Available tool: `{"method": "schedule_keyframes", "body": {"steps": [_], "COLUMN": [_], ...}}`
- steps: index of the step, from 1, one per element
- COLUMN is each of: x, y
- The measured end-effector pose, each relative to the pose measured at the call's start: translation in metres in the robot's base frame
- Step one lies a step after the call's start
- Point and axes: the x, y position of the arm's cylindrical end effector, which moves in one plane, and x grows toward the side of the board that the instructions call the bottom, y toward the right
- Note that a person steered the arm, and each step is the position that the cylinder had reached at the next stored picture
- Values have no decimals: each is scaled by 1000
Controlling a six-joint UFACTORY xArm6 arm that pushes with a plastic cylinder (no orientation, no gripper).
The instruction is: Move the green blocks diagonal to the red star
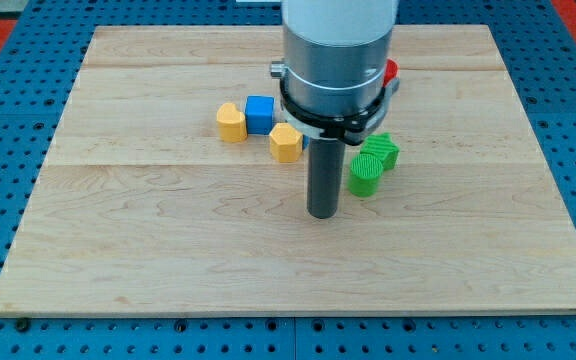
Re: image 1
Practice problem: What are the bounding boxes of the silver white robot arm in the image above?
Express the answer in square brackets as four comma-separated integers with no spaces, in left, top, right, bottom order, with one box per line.
[270,0,399,146]

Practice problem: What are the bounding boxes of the green star block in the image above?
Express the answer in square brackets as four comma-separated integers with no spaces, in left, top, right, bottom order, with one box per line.
[360,133,400,171]

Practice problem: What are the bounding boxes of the red star block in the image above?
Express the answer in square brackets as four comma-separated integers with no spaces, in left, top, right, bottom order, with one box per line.
[383,58,399,87]

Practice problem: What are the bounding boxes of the yellow hexagon block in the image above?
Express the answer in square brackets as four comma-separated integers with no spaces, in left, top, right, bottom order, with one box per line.
[269,123,303,163]

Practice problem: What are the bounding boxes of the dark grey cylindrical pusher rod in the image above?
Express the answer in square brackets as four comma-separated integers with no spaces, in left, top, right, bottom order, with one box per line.
[307,138,345,219]

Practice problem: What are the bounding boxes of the blue block behind hexagon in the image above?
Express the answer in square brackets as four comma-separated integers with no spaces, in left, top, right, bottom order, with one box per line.
[302,135,310,150]

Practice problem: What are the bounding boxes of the blue cube block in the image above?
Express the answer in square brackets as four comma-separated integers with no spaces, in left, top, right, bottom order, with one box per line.
[244,95,274,135]

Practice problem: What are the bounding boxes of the green cylinder block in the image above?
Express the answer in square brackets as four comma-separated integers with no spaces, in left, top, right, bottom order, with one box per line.
[348,153,384,197]

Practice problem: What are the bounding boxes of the yellow heart block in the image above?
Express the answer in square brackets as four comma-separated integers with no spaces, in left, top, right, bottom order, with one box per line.
[216,102,248,143]

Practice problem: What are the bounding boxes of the light wooden board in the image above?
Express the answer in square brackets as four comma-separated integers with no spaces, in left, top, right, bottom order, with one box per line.
[0,25,576,318]

